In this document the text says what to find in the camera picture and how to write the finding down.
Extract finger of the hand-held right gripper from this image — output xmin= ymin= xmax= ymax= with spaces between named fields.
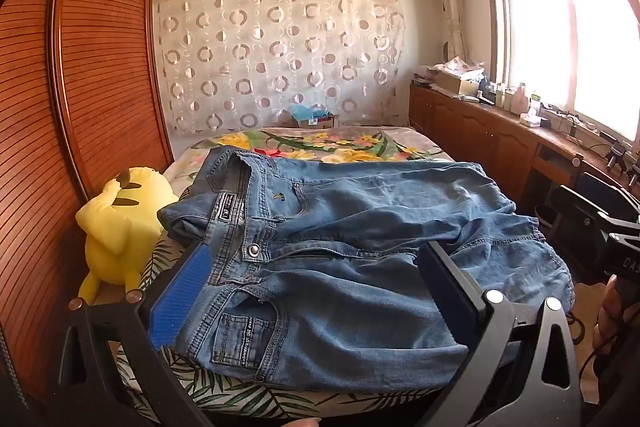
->
xmin=550 ymin=183 xmax=618 ymax=235

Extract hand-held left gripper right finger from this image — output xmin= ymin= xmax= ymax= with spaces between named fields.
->
xmin=417 ymin=241 xmax=586 ymax=427

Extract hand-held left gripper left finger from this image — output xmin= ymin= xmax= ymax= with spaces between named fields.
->
xmin=47 ymin=242 xmax=221 ymax=427

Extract blue denim pants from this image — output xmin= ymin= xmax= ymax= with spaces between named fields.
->
xmin=157 ymin=146 xmax=575 ymax=392

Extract person's right hand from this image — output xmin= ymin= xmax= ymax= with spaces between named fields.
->
xmin=591 ymin=274 xmax=632 ymax=360

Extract black tripod stand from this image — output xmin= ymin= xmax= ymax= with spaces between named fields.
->
xmin=605 ymin=141 xmax=640 ymax=188

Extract yellow plush toy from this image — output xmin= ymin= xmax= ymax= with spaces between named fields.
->
xmin=76 ymin=166 xmax=180 ymax=303

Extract wooden sideboard cabinet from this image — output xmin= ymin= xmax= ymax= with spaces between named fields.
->
xmin=409 ymin=82 xmax=640 ymax=228

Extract floral blanket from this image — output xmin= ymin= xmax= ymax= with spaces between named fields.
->
xmin=165 ymin=126 xmax=457 ymax=190

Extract open cardboard box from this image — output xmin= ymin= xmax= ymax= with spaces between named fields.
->
xmin=435 ymin=69 xmax=484 ymax=96

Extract wooden framed window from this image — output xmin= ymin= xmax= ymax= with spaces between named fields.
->
xmin=477 ymin=0 xmax=640 ymax=144

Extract small cardboard box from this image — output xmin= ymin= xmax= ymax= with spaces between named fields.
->
xmin=299 ymin=114 xmax=341 ymax=130

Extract wooden slatted wardrobe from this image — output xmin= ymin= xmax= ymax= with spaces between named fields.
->
xmin=0 ymin=0 xmax=175 ymax=403

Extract circle patterned lace curtain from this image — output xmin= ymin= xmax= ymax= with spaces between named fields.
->
xmin=156 ymin=0 xmax=406 ymax=136

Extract black cable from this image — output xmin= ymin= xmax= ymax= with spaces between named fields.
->
xmin=542 ymin=106 xmax=603 ymax=140

